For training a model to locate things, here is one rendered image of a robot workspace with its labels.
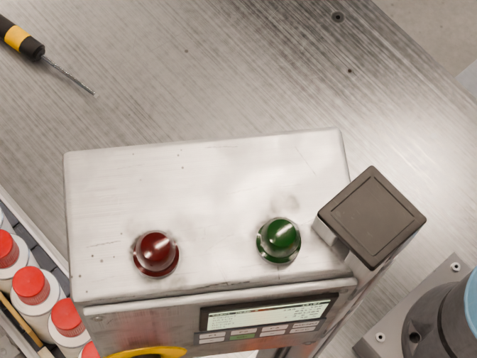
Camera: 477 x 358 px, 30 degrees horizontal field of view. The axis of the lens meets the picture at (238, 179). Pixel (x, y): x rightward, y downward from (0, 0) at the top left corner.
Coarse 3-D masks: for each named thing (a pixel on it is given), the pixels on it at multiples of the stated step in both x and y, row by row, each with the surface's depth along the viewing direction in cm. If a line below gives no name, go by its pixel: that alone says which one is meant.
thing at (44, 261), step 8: (0, 200) 114; (8, 216) 113; (16, 224) 113; (16, 232) 112; (24, 232) 112; (32, 240) 112; (32, 248) 112; (40, 248) 112; (40, 256) 111; (48, 256) 111; (40, 264) 111; (48, 264) 111; (56, 272) 111; (64, 280) 110; (64, 288) 110; (0, 304) 109; (8, 312) 108; (16, 320) 108; (24, 320) 108; (32, 344) 107; (56, 352) 107
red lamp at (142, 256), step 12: (144, 240) 49; (156, 240) 49; (168, 240) 49; (144, 252) 48; (156, 252) 48; (168, 252) 49; (144, 264) 49; (156, 264) 48; (168, 264) 49; (156, 276) 50
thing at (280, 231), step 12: (264, 228) 50; (276, 228) 49; (288, 228) 49; (264, 240) 49; (276, 240) 49; (288, 240) 49; (300, 240) 51; (264, 252) 50; (276, 252) 49; (288, 252) 49; (276, 264) 51
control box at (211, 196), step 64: (320, 128) 54; (64, 192) 52; (128, 192) 52; (192, 192) 52; (256, 192) 52; (320, 192) 53; (128, 256) 50; (192, 256) 51; (256, 256) 51; (320, 256) 51; (128, 320) 52; (192, 320) 54
